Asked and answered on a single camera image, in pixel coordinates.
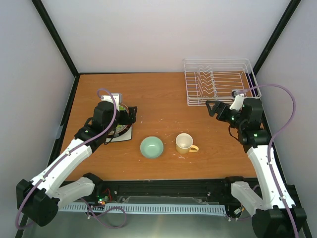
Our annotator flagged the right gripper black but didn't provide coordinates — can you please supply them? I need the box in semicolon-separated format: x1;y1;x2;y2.
206;100;246;129

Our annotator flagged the white wire dish rack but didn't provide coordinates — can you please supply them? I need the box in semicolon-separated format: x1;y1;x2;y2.
183;58;261;106

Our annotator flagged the light green ceramic bowl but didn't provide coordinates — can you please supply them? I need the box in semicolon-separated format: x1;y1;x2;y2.
140;136;164;159

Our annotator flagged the yellow ceramic mug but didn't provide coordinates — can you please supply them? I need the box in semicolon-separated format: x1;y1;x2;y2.
175;133;199;154

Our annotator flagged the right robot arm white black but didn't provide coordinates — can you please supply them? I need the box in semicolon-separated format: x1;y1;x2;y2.
206;95;307;238

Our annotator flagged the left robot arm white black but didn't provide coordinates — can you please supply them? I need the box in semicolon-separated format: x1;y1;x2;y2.
16;101;137;227

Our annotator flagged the patterned round plate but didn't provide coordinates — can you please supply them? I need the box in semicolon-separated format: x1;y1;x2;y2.
109;103;129;137

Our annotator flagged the white square plate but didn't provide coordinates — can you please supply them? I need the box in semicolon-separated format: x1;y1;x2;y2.
105;124;132;144

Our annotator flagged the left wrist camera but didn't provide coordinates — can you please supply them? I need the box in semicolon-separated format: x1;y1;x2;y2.
101;93;122;106

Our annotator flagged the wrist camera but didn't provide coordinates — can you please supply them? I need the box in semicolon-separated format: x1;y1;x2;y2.
101;93;122;106
229;90;245;111

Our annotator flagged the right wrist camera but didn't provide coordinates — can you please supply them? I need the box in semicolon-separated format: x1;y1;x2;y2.
229;90;245;111

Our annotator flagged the black frame rail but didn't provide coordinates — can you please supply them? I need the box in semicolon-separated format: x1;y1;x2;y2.
56;178;298;206

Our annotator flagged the light blue cable duct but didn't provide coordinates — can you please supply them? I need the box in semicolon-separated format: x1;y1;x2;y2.
58;202;227;214

